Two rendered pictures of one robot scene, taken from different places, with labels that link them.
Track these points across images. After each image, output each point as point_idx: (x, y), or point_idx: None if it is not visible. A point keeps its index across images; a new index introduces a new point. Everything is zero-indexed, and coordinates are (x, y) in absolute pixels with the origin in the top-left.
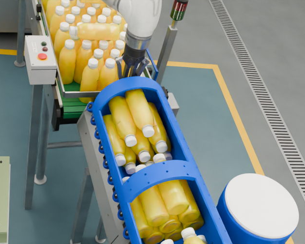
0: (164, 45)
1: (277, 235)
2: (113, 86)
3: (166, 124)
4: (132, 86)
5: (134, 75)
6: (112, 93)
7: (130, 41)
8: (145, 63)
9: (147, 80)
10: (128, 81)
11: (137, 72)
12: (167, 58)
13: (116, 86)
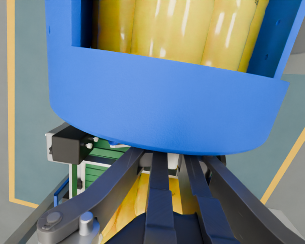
0: (23, 238)
1: None
2: (263, 126)
3: (82, 26)
4: (209, 79)
5: (140, 166)
6: (280, 95)
7: None
8: (75, 214)
9: (102, 114)
10: (210, 123)
11: (133, 171)
12: (32, 214)
13: (258, 119)
